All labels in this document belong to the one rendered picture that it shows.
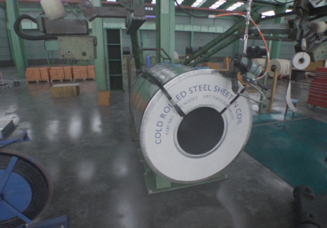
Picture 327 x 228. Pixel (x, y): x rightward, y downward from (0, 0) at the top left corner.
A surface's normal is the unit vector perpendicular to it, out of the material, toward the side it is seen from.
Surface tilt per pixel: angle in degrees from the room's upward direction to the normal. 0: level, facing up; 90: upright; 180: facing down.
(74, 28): 90
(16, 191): 90
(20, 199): 90
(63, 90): 90
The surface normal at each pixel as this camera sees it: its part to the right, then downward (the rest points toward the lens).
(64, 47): 0.26, 0.26
